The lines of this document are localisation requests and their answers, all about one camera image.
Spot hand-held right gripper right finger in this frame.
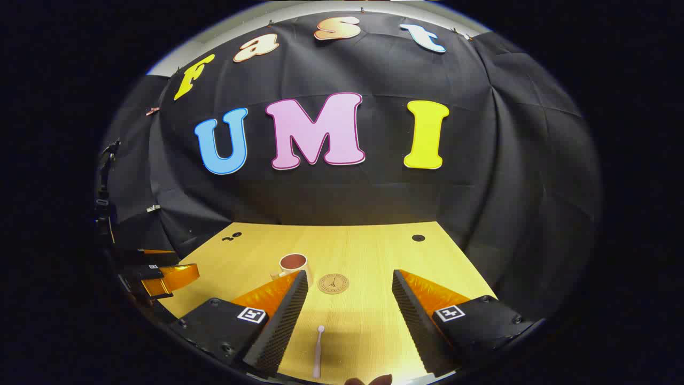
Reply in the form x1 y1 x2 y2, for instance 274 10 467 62
392 270 540 376

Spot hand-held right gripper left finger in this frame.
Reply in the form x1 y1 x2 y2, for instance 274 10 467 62
170 270 310 378

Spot beige cup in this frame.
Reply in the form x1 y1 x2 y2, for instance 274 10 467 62
270 253 309 281

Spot wooden desktop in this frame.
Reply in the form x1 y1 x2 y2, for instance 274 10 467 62
158 221 498 384

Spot pink toothbrush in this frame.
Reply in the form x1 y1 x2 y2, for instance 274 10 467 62
313 325 325 379

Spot round brown coaster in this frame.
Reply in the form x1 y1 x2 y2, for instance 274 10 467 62
317 273 350 295

